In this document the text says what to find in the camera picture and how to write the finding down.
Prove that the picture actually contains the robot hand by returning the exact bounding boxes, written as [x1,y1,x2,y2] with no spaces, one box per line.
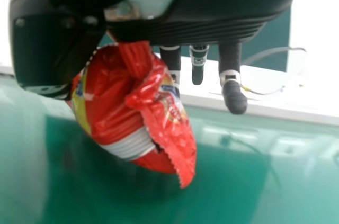
[8,0,311,115]

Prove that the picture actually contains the red biscuit packet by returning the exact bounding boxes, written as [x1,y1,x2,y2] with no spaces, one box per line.
[67,40,199,190]

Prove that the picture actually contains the thin white cable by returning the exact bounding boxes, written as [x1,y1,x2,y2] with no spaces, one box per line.
[242,46,308,66]

